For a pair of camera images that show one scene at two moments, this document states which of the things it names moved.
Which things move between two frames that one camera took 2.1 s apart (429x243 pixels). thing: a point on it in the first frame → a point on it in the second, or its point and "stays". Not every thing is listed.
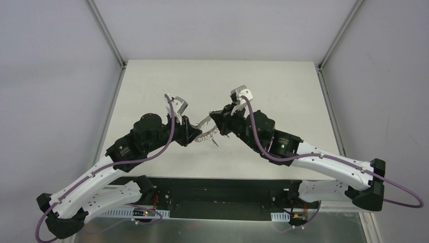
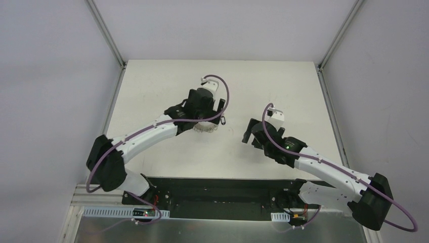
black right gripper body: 224,121 → 253,134
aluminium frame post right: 343,28 stays
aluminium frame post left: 106,33 stays
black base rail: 246,198 stays
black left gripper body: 185,133 → 208,117
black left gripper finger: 192,133 → 221,105
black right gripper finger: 220,122 → 247,135
